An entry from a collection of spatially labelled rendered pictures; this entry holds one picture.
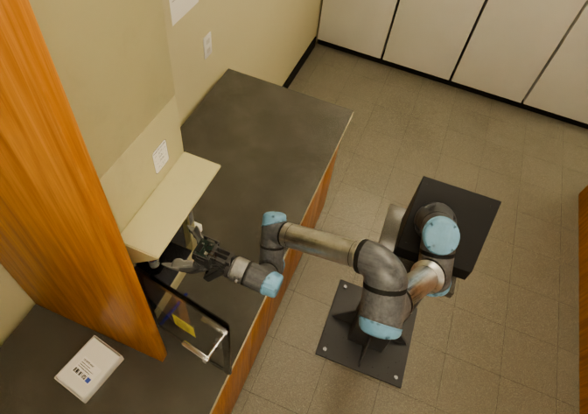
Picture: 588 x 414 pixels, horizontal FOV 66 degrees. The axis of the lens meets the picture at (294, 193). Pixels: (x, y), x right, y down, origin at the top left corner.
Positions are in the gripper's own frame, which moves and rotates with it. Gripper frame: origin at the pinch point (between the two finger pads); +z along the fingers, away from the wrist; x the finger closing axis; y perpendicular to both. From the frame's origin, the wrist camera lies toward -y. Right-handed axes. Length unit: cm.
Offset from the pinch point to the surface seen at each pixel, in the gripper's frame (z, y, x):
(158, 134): 3.2, 43.0, -5.0
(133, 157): 3.2, 44.8, 4.9
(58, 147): -3, 72, 26
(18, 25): -4, 92, 25
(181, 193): -4.4, 28.7, -0.7
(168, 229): -7.1, 28.8, 10.1
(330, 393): -72, -120, -14
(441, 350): -123, -118, -60
